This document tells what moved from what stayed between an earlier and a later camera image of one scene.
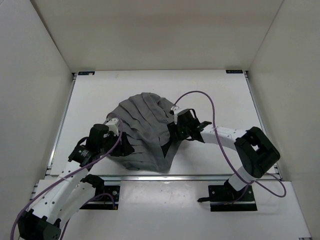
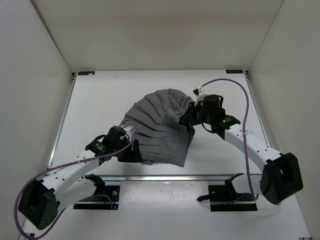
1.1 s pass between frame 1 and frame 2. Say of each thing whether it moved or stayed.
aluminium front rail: stayed
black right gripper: moved
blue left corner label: stayed
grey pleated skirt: moved
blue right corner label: stayed
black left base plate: stayed
